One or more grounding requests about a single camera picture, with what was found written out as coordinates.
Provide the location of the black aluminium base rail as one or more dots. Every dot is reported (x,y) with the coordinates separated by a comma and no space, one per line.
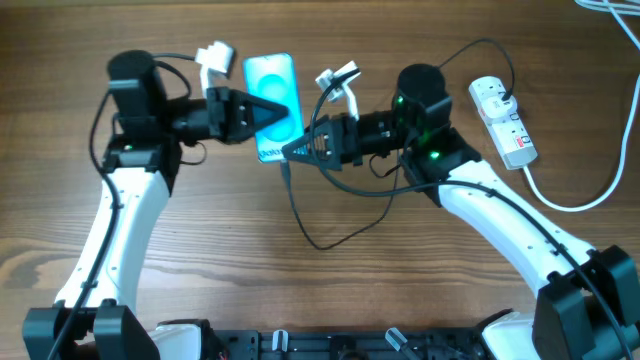
(434,343)

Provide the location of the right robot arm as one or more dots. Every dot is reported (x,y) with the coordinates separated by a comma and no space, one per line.
(587,300)

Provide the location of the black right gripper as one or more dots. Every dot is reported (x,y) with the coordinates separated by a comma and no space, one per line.
(340,141)

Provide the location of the white power strip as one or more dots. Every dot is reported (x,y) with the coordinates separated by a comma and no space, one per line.
(508,133)

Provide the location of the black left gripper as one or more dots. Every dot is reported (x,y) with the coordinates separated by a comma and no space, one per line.
(224,117)

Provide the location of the teal Galaxy smartphone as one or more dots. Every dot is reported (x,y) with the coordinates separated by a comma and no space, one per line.
(272,78)

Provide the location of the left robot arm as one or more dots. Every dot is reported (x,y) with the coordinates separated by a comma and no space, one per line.
(94,314)

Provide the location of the white USB charger plug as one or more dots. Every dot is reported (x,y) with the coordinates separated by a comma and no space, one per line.
(496,107)

